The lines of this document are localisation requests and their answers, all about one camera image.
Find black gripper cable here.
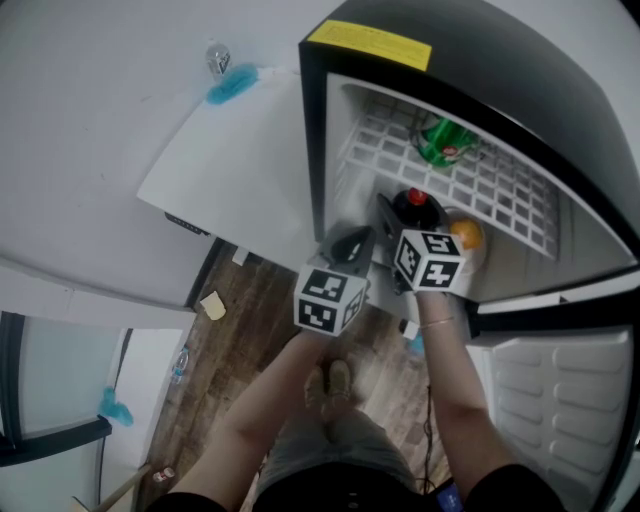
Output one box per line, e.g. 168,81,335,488
422,382,439,494

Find orange fruit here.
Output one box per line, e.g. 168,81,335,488
449,218,485,251

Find yellow paper note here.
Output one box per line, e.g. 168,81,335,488
199,291,227,322

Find white window ledge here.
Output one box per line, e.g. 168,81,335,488
107,312,199,471

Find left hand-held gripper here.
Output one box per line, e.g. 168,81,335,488
293,225,377,337

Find black power strip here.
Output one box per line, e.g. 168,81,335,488
163,212,211,236

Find person's left tan shoe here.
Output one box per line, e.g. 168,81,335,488
304,367,330,419

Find person's right forearm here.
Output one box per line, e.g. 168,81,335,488
414,289,506,496

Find person's black shirt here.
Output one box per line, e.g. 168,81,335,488
144,462,566,512

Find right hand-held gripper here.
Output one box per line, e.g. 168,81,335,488
376,192,466,294

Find person's right tan shoe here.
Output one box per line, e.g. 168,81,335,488
327,359,355,401

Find green drink can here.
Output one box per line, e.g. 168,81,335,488
417,115,479,169

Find white table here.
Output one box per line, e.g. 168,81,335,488
135,67,421,341

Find dark soda bottle red cap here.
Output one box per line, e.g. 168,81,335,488
391,187,444,232

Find black mini fridge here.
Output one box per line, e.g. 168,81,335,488
298,0,640,512

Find person's grey trousers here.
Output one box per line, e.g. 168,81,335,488
254,399,419,501

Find small glass on table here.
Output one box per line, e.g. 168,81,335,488
205,39,232,81

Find blue duster black handle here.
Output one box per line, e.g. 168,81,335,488
98,327,135,428

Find person's left forearm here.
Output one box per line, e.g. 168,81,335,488
169,327,336,501

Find black framed window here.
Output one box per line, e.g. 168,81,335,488
0,312,114,469

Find clear water bottle blue label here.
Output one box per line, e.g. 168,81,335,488
171,344,191,385

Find person's tan shoe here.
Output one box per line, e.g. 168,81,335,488
304,367,330,419
327,359,355,401

